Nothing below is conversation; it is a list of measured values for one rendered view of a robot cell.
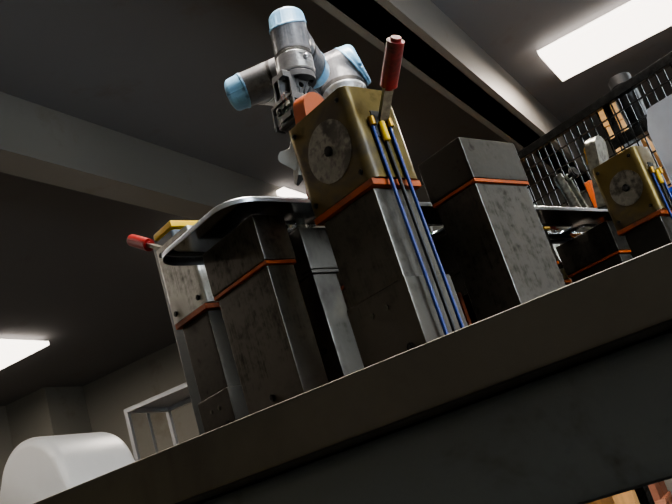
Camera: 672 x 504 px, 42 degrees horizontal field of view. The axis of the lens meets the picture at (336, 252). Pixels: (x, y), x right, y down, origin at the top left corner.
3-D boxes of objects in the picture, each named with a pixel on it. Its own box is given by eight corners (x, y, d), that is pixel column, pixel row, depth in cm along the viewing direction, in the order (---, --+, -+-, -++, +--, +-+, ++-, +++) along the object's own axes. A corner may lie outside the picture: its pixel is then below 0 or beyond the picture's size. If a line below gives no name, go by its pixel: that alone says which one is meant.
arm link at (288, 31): (311, 20, 180) (296, -3, 172) (320, 65, 176) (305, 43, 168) (276, 33, 182) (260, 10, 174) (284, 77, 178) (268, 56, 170)
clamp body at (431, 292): (467, 390, 84) (355, 69, 94) (375, 430, 93) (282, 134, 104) (520, 380, 89) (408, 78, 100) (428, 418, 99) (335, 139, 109)
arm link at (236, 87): (268, 81, 231) (214, 70, 183) (306, 64, 229) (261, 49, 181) (285, 122, 232) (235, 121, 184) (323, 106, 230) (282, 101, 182)
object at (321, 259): (364, 441, 105) (297, 226, 114) (338, 451, 109) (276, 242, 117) (392, 434, 109) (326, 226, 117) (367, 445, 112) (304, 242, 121)
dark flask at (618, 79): (646, 122, 251) (622, 69, 256) (624, 135, 256) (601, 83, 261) (659, 124, 256) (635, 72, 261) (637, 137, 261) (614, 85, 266)
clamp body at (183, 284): (252, 484, 110) (183, 225, 121) (204, 504, 118) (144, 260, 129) (296, 473, 115) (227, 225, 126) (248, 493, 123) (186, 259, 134)
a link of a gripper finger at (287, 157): (269, 179, 169) (279, 132, 168) (294, 184, 173) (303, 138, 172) (278, 182, 167) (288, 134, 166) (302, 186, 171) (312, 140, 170)
